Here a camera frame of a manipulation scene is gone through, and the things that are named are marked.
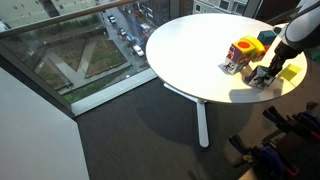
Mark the colourful cube with red circle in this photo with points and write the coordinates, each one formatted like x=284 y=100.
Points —
x=241 y=50

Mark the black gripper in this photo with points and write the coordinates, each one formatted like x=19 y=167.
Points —
x=283 y=55

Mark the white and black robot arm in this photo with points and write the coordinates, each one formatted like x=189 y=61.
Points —
x=303 y=26

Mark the yellow toy banana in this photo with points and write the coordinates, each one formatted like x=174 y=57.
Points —
x=256 y=44

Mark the black clamp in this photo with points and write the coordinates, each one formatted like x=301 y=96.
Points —
x=278 y=117

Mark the black and white picture cube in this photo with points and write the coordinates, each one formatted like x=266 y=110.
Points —
x=260 y=79

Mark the white table base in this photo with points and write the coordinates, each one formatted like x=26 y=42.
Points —
x=201 y=116

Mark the lime yellow foam cube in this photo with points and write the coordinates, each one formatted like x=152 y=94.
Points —
x=290 y=72

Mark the blue foam cube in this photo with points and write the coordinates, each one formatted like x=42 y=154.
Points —
x=266 y=37

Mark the orange foam cube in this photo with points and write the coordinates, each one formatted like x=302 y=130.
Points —
x=266 y=49

